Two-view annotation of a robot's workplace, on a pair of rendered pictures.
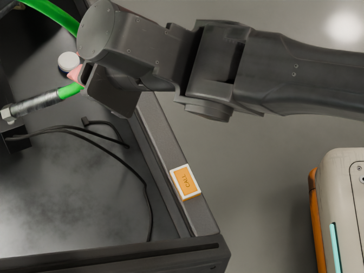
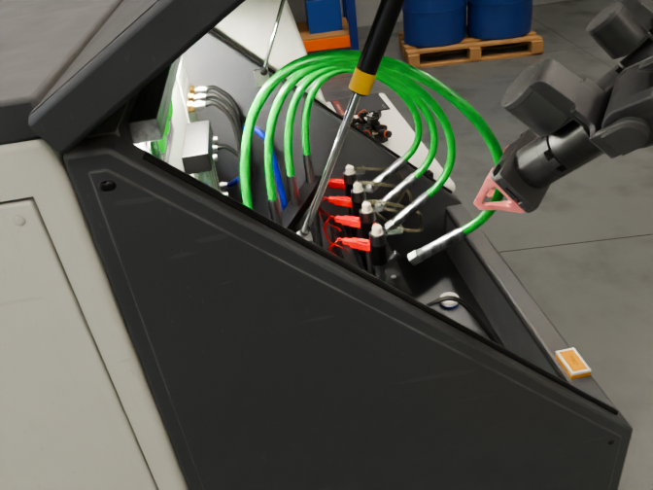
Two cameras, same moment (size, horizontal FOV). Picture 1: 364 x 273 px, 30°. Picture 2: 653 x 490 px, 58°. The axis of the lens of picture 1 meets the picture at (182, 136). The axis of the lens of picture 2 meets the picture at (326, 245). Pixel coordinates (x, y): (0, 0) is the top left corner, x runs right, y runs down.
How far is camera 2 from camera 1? 43 cm
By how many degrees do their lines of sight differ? 35
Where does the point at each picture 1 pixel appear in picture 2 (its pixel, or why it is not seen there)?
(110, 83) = (520, 175)
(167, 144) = (550, 335)
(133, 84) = (543, 163)
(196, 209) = (586, 387)
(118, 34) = (542, 71)
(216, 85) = (635, 95)
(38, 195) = not seen: hidden behind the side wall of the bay
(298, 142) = not seen: outside the picture
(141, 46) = (562, 84)
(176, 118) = not seen: hidden behind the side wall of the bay
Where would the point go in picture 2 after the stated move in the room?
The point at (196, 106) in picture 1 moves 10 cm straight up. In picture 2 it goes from (614, 127) to (631, 24)
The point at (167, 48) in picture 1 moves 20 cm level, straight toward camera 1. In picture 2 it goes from (583, 92) to (598, 178)
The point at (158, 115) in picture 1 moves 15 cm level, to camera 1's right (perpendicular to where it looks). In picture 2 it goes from (539, 315) to (639, 328)
